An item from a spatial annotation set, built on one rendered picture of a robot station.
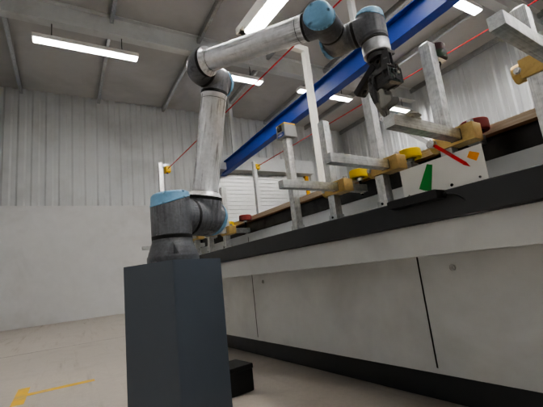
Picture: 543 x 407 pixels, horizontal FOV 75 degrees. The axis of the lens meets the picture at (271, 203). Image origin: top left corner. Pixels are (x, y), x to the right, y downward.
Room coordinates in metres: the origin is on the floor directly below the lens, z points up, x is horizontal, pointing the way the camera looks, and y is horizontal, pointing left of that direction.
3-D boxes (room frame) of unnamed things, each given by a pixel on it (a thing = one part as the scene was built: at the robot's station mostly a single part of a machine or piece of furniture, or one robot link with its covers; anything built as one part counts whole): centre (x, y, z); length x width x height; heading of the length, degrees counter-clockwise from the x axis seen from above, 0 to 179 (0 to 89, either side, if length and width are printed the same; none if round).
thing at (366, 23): (1.07, -0.40, 1.29); 0.10 x 0.09 x 0.12; 59
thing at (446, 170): (1.02, -0.50, 0.75); 0.26 x 0.01 x 0.10; 34
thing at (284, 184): (1.35, -0.22, 0.83); 0.44 x 0.03 x 0.04; 124
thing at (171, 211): (1.34, 0.39, 0.79); 0.17 x 0.15 x 0.18; 149
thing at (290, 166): (1.64, -0.11, 0.93); 0.05 x 0.05 x 0.45; 34
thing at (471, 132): (0.99, -0.55, 0.85); 0.14 x 0.06 x 0.05; 34
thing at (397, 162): (1.20, -0.41, 0.84); 0.14 x 0.06 x 0.05; 34
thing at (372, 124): (1.21, -0.40, 0.93); 0.04 x 0.04 x 0.48; 34
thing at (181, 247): (1.34, 0.39, 0.65); 0.19 x 0.19 x 0.10
